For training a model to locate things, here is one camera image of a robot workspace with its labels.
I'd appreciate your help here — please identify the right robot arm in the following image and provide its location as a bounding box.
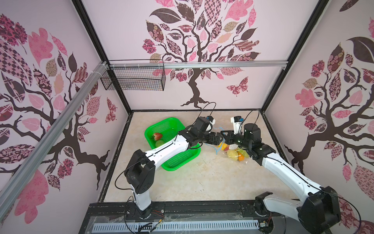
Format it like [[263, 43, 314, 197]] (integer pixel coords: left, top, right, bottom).
[[221, 124, 343, 234]]

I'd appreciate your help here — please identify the horizontal aluminium rail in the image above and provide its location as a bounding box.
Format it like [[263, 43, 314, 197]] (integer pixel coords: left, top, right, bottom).
[[110, 60, 288, 69]]

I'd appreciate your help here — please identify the black wire basket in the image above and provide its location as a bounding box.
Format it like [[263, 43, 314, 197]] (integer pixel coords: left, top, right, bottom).
[[101, 58, 166, 91]]

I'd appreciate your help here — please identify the white slotted cable duct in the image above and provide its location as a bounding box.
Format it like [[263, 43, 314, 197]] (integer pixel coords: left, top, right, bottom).
[[91, 220, 260, 234]]

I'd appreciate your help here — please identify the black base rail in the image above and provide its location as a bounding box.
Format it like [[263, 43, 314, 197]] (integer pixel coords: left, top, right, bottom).
[[79, 199, 294, 234]]

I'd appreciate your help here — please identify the green plastic basket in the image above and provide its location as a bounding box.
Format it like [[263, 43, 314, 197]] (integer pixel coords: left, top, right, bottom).
[[144, 118, 201, 171]]

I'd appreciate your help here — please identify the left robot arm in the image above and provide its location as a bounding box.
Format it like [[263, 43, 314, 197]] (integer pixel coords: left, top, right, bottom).
[[115, 116, 224, 219]]

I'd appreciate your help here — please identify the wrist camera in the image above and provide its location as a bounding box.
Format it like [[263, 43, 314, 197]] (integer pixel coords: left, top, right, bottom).
[[206, 116, 215, 125], [230, 116, 244, 134]]

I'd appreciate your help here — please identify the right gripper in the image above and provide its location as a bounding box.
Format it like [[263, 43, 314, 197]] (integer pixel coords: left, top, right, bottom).
[[221, 129, 251, 151]]

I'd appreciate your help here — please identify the clear zip top bag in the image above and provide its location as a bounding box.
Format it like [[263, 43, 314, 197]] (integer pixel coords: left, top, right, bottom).
[[204, 127, 250, 163]]

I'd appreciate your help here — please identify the beige potato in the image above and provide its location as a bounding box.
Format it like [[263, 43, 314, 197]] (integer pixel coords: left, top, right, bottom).
[[227, 150, 240, 161]]

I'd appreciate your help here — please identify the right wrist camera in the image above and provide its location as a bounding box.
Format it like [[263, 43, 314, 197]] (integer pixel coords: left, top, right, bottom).
[[230, 116, 244, 134]]

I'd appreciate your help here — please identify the left diagonal aluminium rail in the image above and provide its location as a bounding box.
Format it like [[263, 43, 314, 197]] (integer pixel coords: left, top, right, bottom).
[[1, 61, 108, 219]]

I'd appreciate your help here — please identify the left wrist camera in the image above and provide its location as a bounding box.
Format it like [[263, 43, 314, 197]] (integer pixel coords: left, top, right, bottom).
[[206, 116, 215, 125]]

